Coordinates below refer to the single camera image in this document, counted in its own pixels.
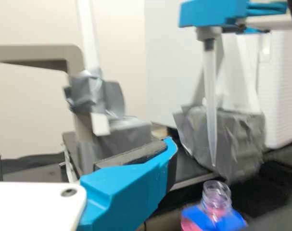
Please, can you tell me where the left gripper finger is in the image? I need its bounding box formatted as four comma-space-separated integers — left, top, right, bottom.
241, 25, 272, 35
79, 136, 179, 231
178, 0, 289, 27

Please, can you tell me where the pipette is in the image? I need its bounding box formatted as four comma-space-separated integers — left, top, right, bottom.
195, 25, 224, 167

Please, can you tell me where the red liquid bottle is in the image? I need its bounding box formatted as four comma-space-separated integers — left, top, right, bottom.
180, 180, 248, 231

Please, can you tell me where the black platform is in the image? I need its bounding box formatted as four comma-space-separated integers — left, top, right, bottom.
61, 131, 229, 192

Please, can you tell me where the white incubator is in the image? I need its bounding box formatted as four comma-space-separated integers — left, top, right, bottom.
145, 0, 292, 149

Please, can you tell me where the grey taped block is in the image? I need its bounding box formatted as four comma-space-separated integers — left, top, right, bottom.
63, 67, 154, 159
172, 103, 267, 184

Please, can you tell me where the white pipette stand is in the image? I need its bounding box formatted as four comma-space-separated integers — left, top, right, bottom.
73, 0, 266, 174

